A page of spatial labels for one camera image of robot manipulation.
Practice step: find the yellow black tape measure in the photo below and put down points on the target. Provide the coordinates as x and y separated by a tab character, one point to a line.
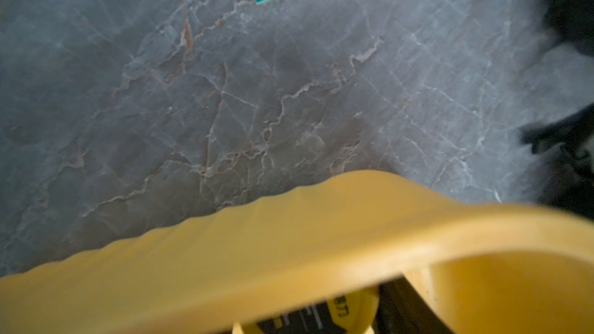
351	313

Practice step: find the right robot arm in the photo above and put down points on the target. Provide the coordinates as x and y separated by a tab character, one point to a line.
571	23

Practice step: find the yellow storage box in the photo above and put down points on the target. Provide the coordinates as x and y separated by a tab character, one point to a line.
481	268

